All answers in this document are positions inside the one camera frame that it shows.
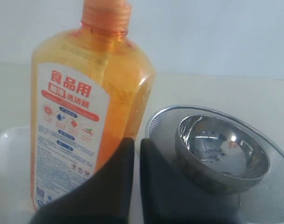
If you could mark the orange soap pump bottle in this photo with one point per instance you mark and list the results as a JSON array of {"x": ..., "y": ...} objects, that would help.
[{"x": 89, "y": 90}]

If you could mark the steel mesh strainer basket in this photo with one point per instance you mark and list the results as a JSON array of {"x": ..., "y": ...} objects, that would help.
[{"x": 262, "y": 204}]

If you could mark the small stainless steel bowl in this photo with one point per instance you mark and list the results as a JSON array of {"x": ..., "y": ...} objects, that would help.
[{"x": 219, "y": 156}]

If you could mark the white plastic tray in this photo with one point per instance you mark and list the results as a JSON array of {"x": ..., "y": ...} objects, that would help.
[{"x": 16, "y": 206}]

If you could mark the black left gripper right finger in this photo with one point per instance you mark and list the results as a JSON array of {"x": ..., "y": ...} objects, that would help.
[{"x": 168, "y": 197}]

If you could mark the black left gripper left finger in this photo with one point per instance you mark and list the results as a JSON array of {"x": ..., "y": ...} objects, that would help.
[{"x": 104, "y": 199}]

